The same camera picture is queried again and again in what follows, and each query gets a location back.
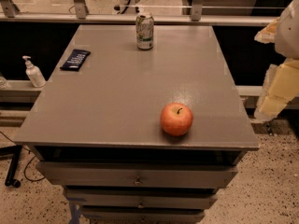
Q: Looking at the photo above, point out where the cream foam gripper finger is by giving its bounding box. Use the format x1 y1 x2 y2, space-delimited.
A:
254 59 299 121
254 19 278 44

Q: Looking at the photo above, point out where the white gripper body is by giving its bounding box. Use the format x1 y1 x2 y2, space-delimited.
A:
275 0 299 60

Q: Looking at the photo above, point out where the green white 7up can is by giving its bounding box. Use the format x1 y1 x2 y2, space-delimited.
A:
135 12 154 50

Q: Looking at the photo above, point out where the red apple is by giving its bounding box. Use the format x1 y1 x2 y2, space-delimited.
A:
160 103 193 136

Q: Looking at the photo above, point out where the grey drawer cabinet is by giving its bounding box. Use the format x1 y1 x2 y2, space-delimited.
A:
13 23 261 224

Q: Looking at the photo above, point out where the middle grey drawer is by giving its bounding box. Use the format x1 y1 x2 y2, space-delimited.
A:
64 188 217 209

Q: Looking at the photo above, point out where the grey drawer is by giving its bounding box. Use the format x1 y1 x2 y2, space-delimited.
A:
81 206 205 223
64 188 217 209
36 161 237 189

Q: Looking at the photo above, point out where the bottom grey drawer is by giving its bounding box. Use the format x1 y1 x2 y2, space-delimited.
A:
81 206 205 223

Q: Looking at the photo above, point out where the top grey drawer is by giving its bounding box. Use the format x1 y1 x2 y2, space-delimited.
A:
36 161 237 189

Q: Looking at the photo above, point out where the white pump sanitizer bottle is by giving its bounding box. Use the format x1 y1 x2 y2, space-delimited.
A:
22 55 46 88

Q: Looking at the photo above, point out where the black chair leg with caster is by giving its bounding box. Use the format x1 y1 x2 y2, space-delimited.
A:
0 146 21 188

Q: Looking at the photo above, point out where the metal window rail frame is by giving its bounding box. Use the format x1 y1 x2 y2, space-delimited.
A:
0 0 291 26

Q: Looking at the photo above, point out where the black floor cable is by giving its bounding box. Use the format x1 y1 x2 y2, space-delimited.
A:
0 131 47 183

